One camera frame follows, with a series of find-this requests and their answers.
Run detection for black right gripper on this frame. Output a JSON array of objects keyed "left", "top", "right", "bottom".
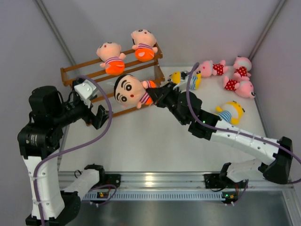
[{"left": 146, "top": 81, "right": 188, "bottom": 126}]

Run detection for yellow striped plush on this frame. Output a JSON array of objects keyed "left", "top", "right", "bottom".
[
  {"left": 167, "top": 71, "right": 202, "bottom": 90},
  {"left": 215, "top": 101, "right": 246, "bottom": 125}
]

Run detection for boy doll orange pants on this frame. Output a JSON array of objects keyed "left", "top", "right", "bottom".
[
  {"left": 96, "top": 42, "right": 126, "bottom": 76},
  {"left": 131, "top": 29, "right": 158, "bottom": 62}
]

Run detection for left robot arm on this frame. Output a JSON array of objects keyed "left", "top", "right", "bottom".
[{"left": 17, "top": 86, "right": 111, "bottom": 226}]

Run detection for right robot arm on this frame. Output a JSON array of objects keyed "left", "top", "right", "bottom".
[{"left": 146, "top": 82, "right": 293, "bottom": 187}]

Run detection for wooden shelf rack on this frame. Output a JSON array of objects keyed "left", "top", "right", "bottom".
[{"left": 61, "top": 44, "right": 165, "bottom": 117}]

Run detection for pink pig plush top left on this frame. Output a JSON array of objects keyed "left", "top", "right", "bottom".
[{"left": 196, "top": 60, "right": 229, "bottom": 78}]

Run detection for pink pig plush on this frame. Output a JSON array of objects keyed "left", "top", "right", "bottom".
[
  {"left": 223, "top": 76, "right": 255, "bottom": 99},
  {"left": 233, "top": 56, "right": 252, "bottom": 81},
  {"left": 196, "top": 60, "right": 229, "bottom": 78}
]

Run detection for pink pig plush lower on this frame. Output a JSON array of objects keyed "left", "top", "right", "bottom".
[{"left": 223, "top": 76, "right": 255, "bottom": 99}]

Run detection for pink pig plush top right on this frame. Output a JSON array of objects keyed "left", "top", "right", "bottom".
[{"left": 233, "top": 56, "right": 252, "bottom": 81}]

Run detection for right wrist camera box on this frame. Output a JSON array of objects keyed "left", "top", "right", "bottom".
[{"left": 171, "top": 71, "right": 189, "bottom": 89}]

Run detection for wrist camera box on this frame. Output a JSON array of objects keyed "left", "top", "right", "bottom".
[
  {"left": 171, "top": 71, "right": 189, "bottom": 89},
  {"left": 74, "top": 80, "right": 98, "bottom": 108}
]

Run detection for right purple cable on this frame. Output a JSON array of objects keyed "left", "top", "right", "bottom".
[{"left": 186, "top": 62, "right": 301, "bottom": 205}]

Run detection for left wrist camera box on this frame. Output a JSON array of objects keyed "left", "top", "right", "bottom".
[{"left": 74, "top": 80, "right": 98, "bottom": 108}]

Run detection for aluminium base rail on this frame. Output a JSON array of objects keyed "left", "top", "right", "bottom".
[{"left": 82, "top": 172, "right": 295, "bottom": 206}]

